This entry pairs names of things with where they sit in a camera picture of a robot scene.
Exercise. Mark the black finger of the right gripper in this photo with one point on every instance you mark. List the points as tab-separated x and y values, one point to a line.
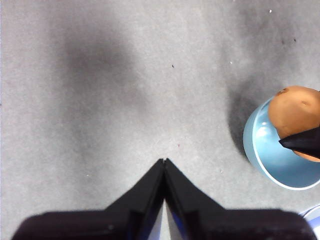
306	143

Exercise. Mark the white stand with blue light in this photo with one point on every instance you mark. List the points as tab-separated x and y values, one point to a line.
312	213

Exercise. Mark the brown potato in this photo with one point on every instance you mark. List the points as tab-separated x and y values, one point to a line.
292	112

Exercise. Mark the blue ribbed bowl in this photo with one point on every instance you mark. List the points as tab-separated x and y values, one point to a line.
280	165

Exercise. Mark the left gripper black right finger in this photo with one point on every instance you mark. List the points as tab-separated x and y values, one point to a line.
225	225

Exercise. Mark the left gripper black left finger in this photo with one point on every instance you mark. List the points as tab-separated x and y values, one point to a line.
112	225

